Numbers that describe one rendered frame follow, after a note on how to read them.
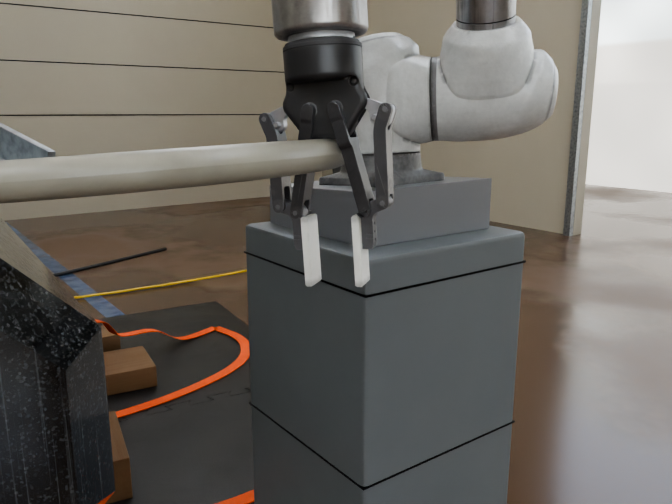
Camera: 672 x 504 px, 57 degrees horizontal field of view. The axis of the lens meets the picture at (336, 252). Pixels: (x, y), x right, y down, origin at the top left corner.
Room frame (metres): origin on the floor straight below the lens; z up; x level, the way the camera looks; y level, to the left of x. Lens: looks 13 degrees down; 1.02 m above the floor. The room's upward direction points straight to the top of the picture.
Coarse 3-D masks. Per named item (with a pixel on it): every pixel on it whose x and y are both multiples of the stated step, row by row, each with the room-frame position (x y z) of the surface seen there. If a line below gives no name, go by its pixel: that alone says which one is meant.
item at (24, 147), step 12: (0, 132) 0.89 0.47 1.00; (12, 132) 0.87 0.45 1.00; (0, 144) 0.89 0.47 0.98; (12, 144) 0.87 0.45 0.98; (24, 144) 0.86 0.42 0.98; (36, 144) 0.84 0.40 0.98; (0, 156) 0.89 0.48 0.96; (12, 156) 0.87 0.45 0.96; (24, 156) 0.86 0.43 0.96; (36, 156) 0.84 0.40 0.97; (48, 156) 0.83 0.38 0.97
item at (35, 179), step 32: (32, 160) 0.44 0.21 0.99; (64, 160) 0.44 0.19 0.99; (96, 160) 0.44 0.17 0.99; (128, 160) 0.44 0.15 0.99; (160, 160) 0.45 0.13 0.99; (192, 160) 0.46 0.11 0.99; (224, 160) 0.47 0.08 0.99; (256, 160) 0.49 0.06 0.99; (288, 160) 0.52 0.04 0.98; (320, 160) 0.56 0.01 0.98; (0, 192) 0.43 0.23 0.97; (32, 192) 0.43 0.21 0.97; (64, 192) 0.43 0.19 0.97; (96, 192) 0.44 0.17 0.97; (128, 192) 0.45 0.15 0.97
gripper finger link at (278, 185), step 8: (264, 120) 0.62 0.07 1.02; (272, 120) 0.62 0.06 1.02; (264, 128) 0.62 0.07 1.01; (272, 128) 0.62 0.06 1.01; (272, 136) 0.62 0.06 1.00; (280, 136) 0.62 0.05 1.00; (288, 176) 0.63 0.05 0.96; (272, 184) 0.62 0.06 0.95; (280, 184) 0.61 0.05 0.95; (288, 184) 0.63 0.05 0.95; (272, 192) 0.62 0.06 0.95; (280, 192) 0.61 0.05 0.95; (288, 192) 0.63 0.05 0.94; (272, 200) 0.62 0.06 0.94; (280, 200) 0.61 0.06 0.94; (280, 208) 0.61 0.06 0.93
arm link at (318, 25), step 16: (272, 0) 0.60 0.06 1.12; (288, 0) 0.58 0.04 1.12; (304, 0) 0.57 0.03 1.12; (320, 0) 0.57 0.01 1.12; (336, 0) 0.58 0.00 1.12; (352, 0) 0.58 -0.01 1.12; (272, 16) 0.61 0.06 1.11; (288, 16) 0.58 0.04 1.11; (304, 16) 0.57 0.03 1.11; (320, 16) 0.57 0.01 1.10; (336, 16) 0.57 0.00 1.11; (352, 16) 0.58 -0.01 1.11; (288, 32) 0.59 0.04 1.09; (304, 32) 0.59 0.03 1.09; (320, 32) 0.58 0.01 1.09; (336, 32) 0.59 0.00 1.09; (352, 32) 0.60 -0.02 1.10
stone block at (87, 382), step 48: (0, 240) 1.33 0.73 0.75; (0, 288) 1.02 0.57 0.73; (48, 288) 1.13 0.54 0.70; (0, 336) 0.98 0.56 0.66; (48, 336) 1.04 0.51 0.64; (96, 336) 1.12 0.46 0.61; (0, 384) 0.97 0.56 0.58; (48, 384) 1.01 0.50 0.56; (96, 384) 1.11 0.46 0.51; (0, 432) 0.97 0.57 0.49; (48, 432) 1.01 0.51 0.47; (96, 432) 1.09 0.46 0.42; (0, 480) 0.96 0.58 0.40; (48, 480) 1.00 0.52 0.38; (96, 480) 1.08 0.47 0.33
